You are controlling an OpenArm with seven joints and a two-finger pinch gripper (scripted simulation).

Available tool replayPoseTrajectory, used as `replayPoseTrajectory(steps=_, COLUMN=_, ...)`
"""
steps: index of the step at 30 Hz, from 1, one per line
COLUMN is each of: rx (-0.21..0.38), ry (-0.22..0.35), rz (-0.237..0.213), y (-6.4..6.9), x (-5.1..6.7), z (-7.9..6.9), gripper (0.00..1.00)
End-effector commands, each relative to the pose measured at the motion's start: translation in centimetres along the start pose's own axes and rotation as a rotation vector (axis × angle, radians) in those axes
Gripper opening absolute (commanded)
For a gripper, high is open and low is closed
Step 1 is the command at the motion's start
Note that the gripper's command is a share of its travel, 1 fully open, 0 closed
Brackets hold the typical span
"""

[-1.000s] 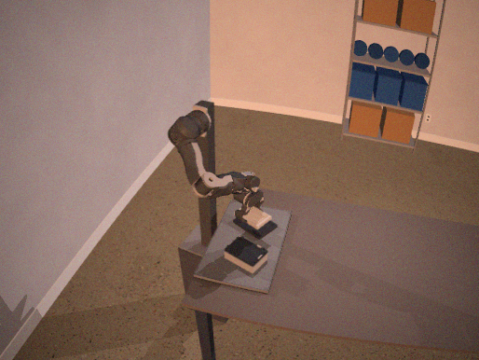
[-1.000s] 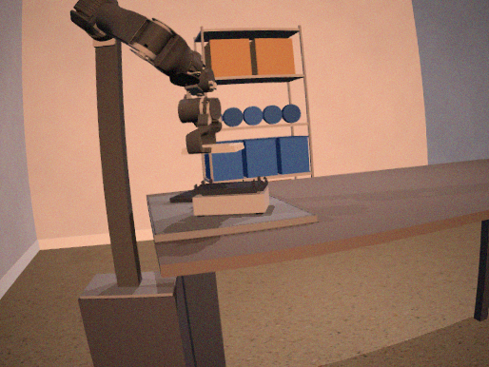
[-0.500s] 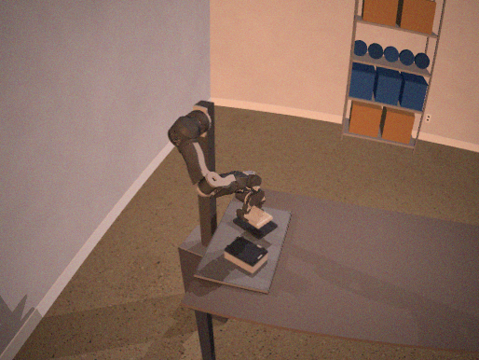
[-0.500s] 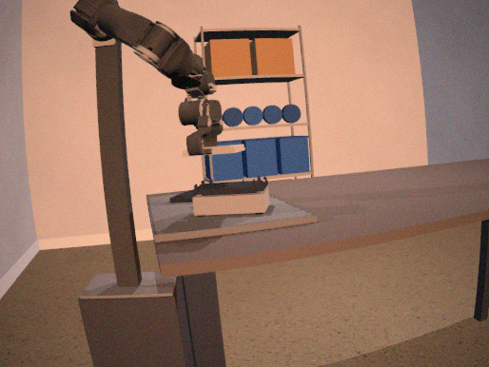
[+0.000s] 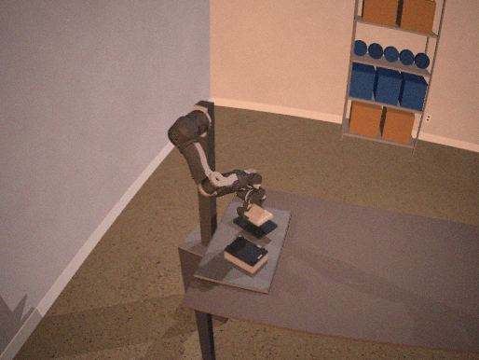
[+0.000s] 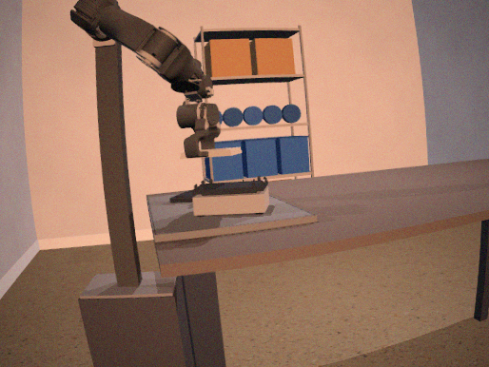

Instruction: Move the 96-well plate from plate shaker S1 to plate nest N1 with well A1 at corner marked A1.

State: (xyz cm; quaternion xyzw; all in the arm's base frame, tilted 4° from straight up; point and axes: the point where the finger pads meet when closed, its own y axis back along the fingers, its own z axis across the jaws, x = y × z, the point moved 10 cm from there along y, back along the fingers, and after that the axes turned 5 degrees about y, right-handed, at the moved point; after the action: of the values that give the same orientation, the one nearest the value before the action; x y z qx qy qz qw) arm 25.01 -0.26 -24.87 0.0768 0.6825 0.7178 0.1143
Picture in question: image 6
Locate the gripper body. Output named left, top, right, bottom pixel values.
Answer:
left=176, top=98, right=220, bottom=132

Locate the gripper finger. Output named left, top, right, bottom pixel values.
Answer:
left=201, top=121, right=221, bottom=149
left=184, top=113, right=209, bottom=158

